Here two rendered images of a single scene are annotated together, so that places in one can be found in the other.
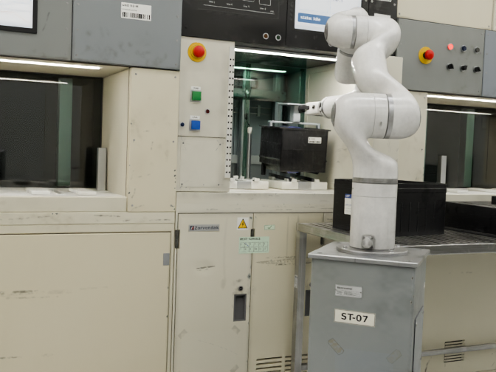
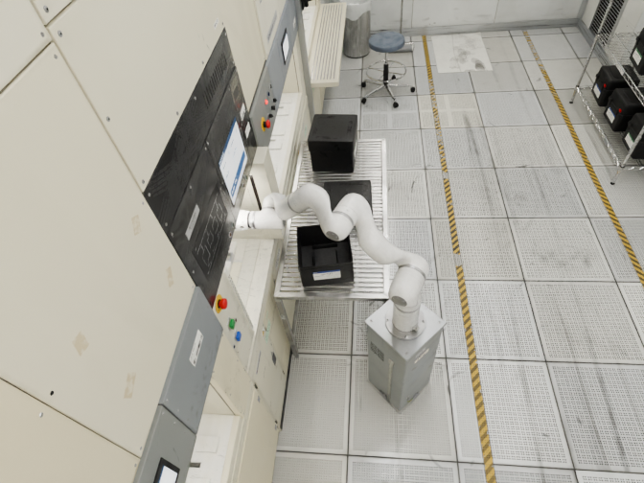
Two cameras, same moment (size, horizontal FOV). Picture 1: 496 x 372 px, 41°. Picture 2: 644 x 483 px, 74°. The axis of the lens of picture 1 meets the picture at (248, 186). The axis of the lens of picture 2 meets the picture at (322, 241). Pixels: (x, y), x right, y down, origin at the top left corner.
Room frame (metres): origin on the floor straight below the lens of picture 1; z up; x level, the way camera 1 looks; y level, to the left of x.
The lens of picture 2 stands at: (1.51, 0.65, 2.62)
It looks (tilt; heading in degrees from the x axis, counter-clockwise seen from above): 50 degrees down; 305
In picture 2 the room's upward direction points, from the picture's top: 9 degrees counter-clockwise
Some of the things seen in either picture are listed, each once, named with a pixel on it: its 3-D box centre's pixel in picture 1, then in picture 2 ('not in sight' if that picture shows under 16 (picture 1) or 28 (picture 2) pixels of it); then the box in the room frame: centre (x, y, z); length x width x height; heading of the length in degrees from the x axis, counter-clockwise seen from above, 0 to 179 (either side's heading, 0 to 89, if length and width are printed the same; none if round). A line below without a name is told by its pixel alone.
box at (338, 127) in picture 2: not in sight; (333, 143); (2.68, -1.29, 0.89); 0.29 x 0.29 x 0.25; 20
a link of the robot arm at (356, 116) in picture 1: (364, 137); (405, 292); (1.80, -0.31, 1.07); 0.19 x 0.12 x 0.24; 91
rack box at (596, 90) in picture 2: not in sight; (613, 85); (1.09, -3.61, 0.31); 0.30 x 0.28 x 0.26; 112
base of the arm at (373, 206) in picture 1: (373, 217); (405, 311); (1.80, -0.34, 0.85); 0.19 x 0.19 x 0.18
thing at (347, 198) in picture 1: (388, 206); (325, 254); (2.32, -0.49, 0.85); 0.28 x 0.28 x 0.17; 33
